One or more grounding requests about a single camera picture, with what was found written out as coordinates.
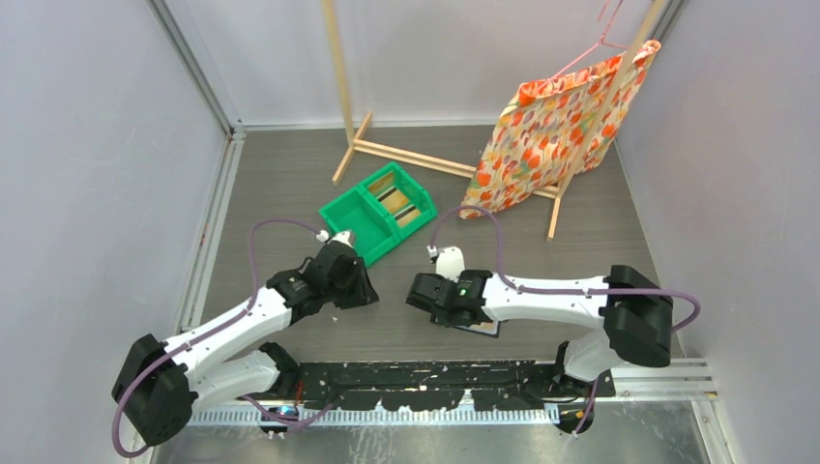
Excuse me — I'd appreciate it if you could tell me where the slotted metal rail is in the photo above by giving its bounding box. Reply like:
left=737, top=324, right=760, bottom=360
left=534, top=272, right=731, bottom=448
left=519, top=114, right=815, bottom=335
left=189, top=404, right=560, bottom=426

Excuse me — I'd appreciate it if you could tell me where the pink wire hanger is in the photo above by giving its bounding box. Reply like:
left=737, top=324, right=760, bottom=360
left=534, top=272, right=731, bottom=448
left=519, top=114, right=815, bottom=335
left=551, top=0, right=628, bottom=79

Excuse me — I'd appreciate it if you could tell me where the wooden drying rack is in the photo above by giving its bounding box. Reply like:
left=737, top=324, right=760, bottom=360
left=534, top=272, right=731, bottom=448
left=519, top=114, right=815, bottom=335
left=320, top=0, right=668, bottom=242

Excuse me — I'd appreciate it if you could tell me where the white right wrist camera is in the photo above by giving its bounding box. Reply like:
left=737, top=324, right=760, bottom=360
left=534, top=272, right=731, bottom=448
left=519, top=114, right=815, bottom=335
left=427, top=245, right=465, bottom=282

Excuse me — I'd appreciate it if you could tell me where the aluminium corner frame post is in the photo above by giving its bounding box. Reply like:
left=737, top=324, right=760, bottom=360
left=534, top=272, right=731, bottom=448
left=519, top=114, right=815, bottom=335
left=146, top=0, right=241, bottom=140

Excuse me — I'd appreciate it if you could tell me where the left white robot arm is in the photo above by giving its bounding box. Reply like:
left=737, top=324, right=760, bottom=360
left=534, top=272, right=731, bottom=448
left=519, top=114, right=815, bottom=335
left=112, top=230, right=378, bottom=447

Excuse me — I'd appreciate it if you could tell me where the gold card with stripe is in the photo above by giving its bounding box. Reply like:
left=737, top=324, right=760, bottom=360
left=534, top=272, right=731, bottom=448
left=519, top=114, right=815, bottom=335
left=392, top=203, right=421, bottom=228

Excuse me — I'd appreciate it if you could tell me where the green plastic two-compartment bin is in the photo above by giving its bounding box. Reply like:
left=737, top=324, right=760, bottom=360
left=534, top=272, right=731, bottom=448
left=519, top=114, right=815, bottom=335
left=319, top=161, right=438, bottom=267

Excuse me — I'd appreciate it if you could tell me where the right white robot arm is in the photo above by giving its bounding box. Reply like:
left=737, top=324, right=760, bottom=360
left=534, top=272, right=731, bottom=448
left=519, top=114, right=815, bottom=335
left=406, top=265, right=673, bottom=397

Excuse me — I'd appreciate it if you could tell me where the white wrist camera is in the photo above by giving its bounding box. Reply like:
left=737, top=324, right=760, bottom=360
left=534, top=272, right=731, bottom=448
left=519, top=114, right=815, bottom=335
left=427, top=245, right=465, bottom=282
left=315, top=229, right=356, bottom=248

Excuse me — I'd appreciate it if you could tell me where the black leather card holder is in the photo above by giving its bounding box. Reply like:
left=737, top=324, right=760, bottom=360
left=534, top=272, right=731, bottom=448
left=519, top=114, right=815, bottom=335
left=456, top=321, right=501, bottom=338

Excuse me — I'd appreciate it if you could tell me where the floral orange cloth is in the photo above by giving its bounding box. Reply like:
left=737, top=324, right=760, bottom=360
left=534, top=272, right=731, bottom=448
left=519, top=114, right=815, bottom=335
left=458, top=55, right=624, bottom=219

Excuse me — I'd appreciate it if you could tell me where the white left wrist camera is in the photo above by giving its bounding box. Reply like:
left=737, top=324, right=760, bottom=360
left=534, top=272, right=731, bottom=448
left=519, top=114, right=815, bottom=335
left=315, top=229, right=356, bottom=248

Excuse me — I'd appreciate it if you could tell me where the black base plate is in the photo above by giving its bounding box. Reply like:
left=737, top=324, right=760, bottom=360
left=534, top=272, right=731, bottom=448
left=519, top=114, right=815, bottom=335
left=252, top=360, right=592, bottom=412

